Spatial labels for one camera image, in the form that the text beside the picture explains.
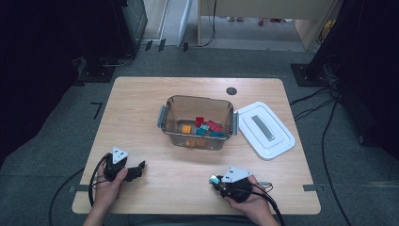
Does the black stand base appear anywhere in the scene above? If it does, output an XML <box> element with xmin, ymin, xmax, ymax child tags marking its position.
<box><xmin>76</xmin><ymin>56</ymin><xmax>119</xmax><ymax>84</ymax></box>
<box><xmin>290</xmin><ymin>62</ymin><xmax>330</xmax><ymax>88</ymax></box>

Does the person's left hand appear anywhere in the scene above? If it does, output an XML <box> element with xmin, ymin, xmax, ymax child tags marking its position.
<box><xmin>93</xmin><ymin>159</ymin><xmax>129</xmax><ymax>213</ymax></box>

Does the dark cabinet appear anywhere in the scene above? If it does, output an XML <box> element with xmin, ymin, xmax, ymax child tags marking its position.
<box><xmin>120</xmin><ymin>0</ymin><xmax>149</xmax><ymax>48</ymax></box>

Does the hand-held gripper black cable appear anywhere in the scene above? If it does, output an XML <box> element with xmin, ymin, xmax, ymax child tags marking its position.
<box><xmin>250</xmin><ymin>182</ymin><xmax>286</xmax><ymax>226</ymax></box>
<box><xmin>88</xmin><ymin>153</ymin><xmax>111</xmax><ymax>208</ymax></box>

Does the right hand-held gripper black cable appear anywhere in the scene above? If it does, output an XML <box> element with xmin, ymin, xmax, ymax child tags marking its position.
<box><xmin>250</xmin><ymin>182</ymin><xmax>286</xmax><ymax>226</ymax></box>

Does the red long toy brick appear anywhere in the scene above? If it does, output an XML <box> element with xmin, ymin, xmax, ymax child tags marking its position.
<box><xmin>206</xmin><ymin>120</ymin><xmax>224</xmax><ymax>134</ymax></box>

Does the person's right hand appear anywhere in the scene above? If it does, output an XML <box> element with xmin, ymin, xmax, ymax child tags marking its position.
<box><xmin>224</xmin><ymin>174</ymin><xmax>274</xmax><ymax>222</ymax></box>

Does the left hand-held gripper black cable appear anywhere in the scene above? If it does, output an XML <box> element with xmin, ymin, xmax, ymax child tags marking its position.
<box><xmin>88</xmin><ymin>153</ymin><xmax>111</xmax><ymax>208</ymax></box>

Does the light wooden desk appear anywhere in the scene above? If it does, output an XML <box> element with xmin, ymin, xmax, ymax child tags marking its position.
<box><xmin>197</xmin><ymin>0</ymin><xmax>343</xmax><ymax>52</ymax></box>

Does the yellow object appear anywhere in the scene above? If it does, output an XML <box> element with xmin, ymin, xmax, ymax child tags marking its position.
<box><xmin>319</xmin><ymin>19</ymin><xmax>337</xmax><ymax>43</ymax></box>

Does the white board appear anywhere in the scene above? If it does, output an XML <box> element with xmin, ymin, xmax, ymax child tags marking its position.
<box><xmin>177</xmin><ymin>0</ymin><xmax>194</xmax><ymax>47</ymax></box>

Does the hanging black cable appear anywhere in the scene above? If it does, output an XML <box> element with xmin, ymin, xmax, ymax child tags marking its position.
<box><xmin>200</xmin><ymin>0</ymin><xmax>218</xmax><ymax>48</ymax></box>

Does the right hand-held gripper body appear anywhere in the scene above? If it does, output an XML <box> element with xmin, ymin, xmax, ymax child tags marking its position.
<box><xmin>215</xmin><ymin>167</ymin><xmax>254</xmax><ymax>203</ymax></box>

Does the black floor cable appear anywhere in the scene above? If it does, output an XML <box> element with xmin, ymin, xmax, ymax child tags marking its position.
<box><xmin>290</xmin><ymin>87</ymin><xmax>333</xmax><ymax>106</ymax></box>
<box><xmin>48</xmin><ymin>166</ymin><xmax>88</xmax><ymax>226</ymax></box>
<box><xmin>293</xmin><ymin>98</ymin><xmax>335</xmax><ymax>121</ymax></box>
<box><xmin>321</xmin><ymin>100</ymin><xmax>352</xmax><ymax>226</ymax></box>

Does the black curtain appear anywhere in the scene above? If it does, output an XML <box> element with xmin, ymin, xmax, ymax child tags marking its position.
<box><xmin>0</xmin><ymin>0</ymin><xmax>126</xmax><ymax>164</ymax></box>
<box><xmin>309</xmin><ymin>0</ymin><xmax>399</xmax><ymax>161</ymax></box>

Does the white plastic box lid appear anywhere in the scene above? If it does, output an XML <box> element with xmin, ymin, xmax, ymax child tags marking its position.
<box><xmin>236</xmin><ymin>101</ymin><xmax>296</xmax><ymax>161</ymax></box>

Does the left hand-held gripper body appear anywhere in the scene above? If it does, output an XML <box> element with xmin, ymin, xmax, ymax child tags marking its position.
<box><xmin>103</xmin><ymin>146</ymin><xmax>130</xmax><ymax>183</ymax></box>

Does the clear plastic storage box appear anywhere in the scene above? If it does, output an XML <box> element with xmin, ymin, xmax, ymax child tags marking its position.
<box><xmin>156</xmin><ymin>94</ymin><xmax>238</xmax><ymax>151</ymax></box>

